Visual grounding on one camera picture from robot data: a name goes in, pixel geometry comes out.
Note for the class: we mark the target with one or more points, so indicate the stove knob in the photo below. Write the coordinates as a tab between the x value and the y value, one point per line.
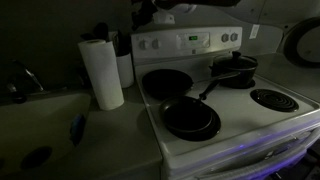
143	45
234	37
225	38
156	44

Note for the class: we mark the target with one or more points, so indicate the white paper towel roll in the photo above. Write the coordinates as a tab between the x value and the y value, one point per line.
100	61

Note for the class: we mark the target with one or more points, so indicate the black lidded saucepan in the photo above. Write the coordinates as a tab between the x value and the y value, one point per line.
236	62

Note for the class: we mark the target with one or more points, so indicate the chrome sink faucet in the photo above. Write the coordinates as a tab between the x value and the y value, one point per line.
15	83

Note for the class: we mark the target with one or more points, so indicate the blue sink sponge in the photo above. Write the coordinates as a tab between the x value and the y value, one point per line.
77	129

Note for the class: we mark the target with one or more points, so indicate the far left stove knob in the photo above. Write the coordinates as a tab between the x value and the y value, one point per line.
143	45

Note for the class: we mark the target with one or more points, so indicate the white utensil holder crock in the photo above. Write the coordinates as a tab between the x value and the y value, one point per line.
125	70

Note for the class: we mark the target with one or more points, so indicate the white electric stove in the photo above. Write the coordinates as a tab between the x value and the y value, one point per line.
248	131

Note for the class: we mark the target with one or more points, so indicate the white kitchen sink basin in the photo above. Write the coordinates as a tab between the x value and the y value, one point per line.
38	131

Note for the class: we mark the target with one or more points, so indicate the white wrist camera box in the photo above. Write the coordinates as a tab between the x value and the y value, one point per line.
163	17

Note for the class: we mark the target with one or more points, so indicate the black front frying pan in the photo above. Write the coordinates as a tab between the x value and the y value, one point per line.
185	114

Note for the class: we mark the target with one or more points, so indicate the green digital clock display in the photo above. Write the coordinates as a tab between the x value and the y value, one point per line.
191	38

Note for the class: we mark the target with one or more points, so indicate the black coil burner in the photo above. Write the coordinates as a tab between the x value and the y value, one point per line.
274	100

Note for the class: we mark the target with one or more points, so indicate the far right stove knob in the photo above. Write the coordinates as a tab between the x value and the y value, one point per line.
234	37

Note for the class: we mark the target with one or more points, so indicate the white wall outlet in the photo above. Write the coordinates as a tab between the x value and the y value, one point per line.
254	31

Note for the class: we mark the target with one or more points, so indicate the oven door handle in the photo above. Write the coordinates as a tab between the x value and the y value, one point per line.
272	162

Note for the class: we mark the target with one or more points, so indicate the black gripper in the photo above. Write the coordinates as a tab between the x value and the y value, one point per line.
144	15

